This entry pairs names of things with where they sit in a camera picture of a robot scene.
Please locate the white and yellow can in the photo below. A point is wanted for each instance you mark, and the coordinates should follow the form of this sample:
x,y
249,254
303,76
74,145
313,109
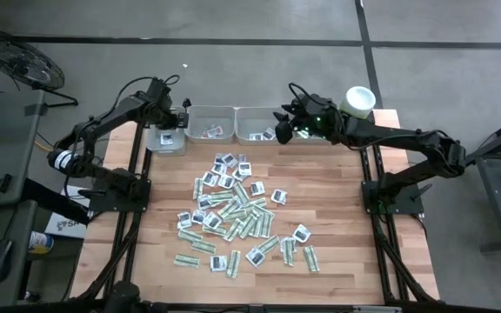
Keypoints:
x,y
41,242

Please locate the black aluminium frame struts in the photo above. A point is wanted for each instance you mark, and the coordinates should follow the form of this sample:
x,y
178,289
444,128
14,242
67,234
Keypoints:
x,y
365,165
122,261

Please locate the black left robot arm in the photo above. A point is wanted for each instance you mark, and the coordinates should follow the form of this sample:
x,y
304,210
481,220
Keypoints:
x,y
102,117

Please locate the green wipes canister white lid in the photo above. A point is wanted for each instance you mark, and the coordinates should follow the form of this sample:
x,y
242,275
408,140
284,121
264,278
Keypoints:
x,y
358,101

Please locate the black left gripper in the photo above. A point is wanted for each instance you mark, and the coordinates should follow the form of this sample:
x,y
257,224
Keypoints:
x,y
165,111

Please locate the white printed cardboard box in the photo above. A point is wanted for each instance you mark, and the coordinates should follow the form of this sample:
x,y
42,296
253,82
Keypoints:
x,y
65,228

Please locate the black front frame rail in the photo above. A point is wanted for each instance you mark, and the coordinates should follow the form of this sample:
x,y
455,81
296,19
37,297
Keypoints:
x,y
233,310

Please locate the black floor fan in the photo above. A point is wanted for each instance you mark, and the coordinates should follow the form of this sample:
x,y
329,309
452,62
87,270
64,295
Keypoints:
x,y
20,61

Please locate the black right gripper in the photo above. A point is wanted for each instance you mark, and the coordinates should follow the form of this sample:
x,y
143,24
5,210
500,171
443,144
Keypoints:
x,y
318,119

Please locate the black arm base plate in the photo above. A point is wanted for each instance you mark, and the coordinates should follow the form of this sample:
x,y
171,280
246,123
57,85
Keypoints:
x,y
407,204
102,204

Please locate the black clamp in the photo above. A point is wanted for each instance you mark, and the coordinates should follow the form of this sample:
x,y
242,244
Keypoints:
x,y
186,103

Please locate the small white packet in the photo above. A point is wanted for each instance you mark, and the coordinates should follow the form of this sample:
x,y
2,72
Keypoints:
x,y
166,139
242,157
238,175

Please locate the silver bracket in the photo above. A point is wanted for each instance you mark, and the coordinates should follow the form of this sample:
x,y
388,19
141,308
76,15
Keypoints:
x,y
376,309

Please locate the small black desk device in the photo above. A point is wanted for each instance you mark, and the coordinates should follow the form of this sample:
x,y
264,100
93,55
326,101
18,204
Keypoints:
x,y
0,183

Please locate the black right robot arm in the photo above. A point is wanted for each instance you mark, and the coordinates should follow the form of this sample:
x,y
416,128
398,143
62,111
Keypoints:
x,y
398,135

